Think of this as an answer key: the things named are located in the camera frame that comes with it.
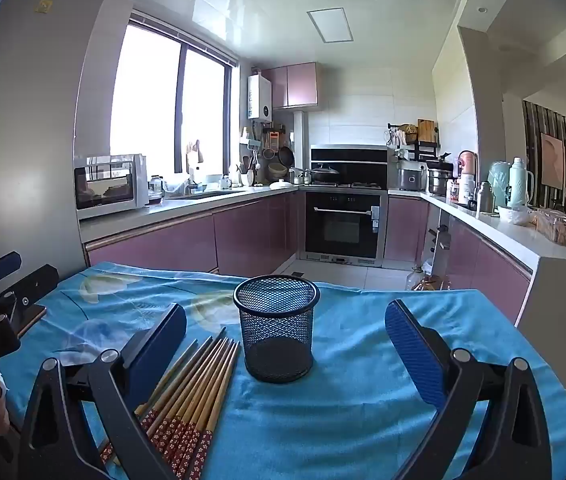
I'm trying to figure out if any black counter rack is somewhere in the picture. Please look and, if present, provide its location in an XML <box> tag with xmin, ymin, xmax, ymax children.
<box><xmin>388</xmin><ymin>122</ymin><xmax>440</xmax><ymax>162</ymax></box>

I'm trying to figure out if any white plastic bag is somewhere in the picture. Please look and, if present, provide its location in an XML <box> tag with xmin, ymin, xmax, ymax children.
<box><xmin>497</xmin><ymin>205</ymin><xmax>537</xmax><ymax>226</ymax></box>

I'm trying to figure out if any pink wall painting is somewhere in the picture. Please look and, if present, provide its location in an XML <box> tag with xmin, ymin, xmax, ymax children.
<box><xmin>540</xmin><ymin>132</ymin><xmax>566</xmax><ymax>188</ymax></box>

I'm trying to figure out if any ceiling light panel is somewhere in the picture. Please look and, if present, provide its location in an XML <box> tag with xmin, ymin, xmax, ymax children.
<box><xmin>307</xmin><ymin>7</ymin><xmax>354</xmax><ymax>44</ymax></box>

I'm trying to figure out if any silver refrigerator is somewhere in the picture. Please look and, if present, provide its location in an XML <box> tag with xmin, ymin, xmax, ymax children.
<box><xmin>0</xmin><ymin>0</ymin><xmax>120</xmax><ymax>286</ymax></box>

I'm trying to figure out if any pink wall cabinet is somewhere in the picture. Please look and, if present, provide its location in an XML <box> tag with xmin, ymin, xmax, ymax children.
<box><xmin>262</xmin><ymin>62</ymin><xmax>320</xmax><ymax>110</ymax></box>

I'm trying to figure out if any bundle of wooden chopsticks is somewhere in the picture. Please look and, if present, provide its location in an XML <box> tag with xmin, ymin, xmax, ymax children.
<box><xmin>100</xmin><ymin>326</ymin><xmax>242</xmax><ymax>480</ymax></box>

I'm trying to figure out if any blue floral tablecloth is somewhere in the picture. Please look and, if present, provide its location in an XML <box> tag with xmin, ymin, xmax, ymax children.
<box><xmin>0</xmin><ymin>260</ymin><xmax>566</xmax><ymax>480</ymax></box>

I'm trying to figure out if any clear plastic food container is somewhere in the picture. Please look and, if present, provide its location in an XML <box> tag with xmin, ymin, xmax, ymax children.
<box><xmin>534</xmin><ymin>208</ymin><xmax>566</xmax><ymax>249</ymax></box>

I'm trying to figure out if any black wok with lid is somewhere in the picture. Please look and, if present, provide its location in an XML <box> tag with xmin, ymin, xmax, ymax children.
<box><xmin>310</xmin><ymin>162</ymin><xmax>342</xmax><ymax>184</ymax></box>

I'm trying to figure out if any black built-in oven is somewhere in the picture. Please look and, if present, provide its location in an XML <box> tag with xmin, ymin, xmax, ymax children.
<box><xmin>305</xmin><ymin>191</ymin><xmax>382</xmax><ymax>261</ymax></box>

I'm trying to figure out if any steel stockpot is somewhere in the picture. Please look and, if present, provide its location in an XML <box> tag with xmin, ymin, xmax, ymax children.
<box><xmin>428</xmin><ymin>167</ymin><xmax>454</xmax><ymax>196</ymax></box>

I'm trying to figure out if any cooking oil bottle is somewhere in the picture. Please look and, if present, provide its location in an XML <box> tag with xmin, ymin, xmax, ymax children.
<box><xmin>405</xmin><ymin>266</ymin><xmax>436</xmax><ymax>292</ymax></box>

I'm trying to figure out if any pink electric kettle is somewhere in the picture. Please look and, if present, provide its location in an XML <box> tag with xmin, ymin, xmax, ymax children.
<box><xmin>457</xmin><ymin>150</ymin><xmax>480</xmax><ymax>181</ymax></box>

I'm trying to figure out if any steel thermos bottle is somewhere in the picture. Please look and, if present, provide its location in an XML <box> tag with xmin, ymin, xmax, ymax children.
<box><xmin>478</xmin><ymin>181</ymin><xmax>495</xmax><ymax>213</ymax></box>

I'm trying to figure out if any silver rice cooker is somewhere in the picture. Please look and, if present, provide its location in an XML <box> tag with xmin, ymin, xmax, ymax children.
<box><xmin>397</xmin><ymin>160</ymin><xmax>427</xmax><ymax>192</ymax></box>

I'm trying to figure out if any white jar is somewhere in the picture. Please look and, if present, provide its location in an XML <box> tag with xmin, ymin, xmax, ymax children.
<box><xmin>459</xmin><ymin>175</ymin><xmax>477</xmax><ymax>206</ymax></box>

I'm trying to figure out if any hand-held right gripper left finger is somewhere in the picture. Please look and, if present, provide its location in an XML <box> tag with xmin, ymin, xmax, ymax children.
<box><xmin>18</xmin><ymin>302</ymin><xmax>188</xmax><ymax>480</ymax></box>

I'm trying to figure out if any white gas water heater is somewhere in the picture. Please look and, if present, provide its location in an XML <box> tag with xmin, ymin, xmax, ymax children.
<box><xmin>248</xmin><ymin>74</ymin><xmax>274</xmax><ymax>122</ymax></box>

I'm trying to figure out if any pink base cabinet run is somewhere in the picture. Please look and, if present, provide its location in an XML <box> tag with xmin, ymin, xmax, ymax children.
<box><xmin>383</xmin><ymin>192</ymin><xmax>566</xmax><ymax>328</ymax></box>
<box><xmin>83</xmin><ymin>191</ymin><xmax>308</xmax><ymax>278</ymax></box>

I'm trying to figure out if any kitchen window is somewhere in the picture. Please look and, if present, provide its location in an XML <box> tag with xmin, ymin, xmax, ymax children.
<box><xmin>110</xmin><ymin>17</ymin><xmax>238</xmax><ymax>173</ymax></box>

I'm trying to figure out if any mint green thermos flask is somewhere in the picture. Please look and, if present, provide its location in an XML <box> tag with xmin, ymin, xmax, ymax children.
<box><xmin>509</xmin><ymin>157</ymin><xmax>530</xmax><ymax>209</ymax></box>

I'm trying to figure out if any white microwave oven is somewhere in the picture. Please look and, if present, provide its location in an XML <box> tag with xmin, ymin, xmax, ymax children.
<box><xmin>74</xmin><ymin>152</ymin><xmax>150</xmax><ymax>221</ymax></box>

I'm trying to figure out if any black mesh utensil holder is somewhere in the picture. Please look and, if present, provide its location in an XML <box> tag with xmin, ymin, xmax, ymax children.
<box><xmin>233</xmin><ymin>274</ymin><xmax>321</xmax><ymax>384</ymax></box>

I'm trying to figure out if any gas stove top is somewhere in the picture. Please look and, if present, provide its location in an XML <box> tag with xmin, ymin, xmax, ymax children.
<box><xmin>308</xmin><ymin>181</ymin><xmax>386</xmax><ymax>192</ymax></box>

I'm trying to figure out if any kitchen sink with faucet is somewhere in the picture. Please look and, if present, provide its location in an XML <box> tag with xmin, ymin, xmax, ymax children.
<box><xmin>168</xmin><ymin>182</ymin><xmax>246</xmax><ymax>201</ymax></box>

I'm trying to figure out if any clear plastic bag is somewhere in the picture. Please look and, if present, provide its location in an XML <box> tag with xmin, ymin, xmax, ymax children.
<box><xmin>163</xmin><ymin>175</ymin><xmax>191</xmax><ymax>196</ymax></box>

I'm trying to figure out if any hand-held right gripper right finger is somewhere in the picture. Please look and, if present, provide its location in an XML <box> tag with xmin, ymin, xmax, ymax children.
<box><xmin>384</xmin><ymin>299</ymin><xmax>554</xmax><ymax>480</ymax></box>

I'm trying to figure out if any black range hood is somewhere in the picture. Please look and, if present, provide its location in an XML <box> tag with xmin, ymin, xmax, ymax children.
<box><xmin>310</xmin><ymin>144</ymin><xmax>388</xmax><ymax>184</ymax></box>

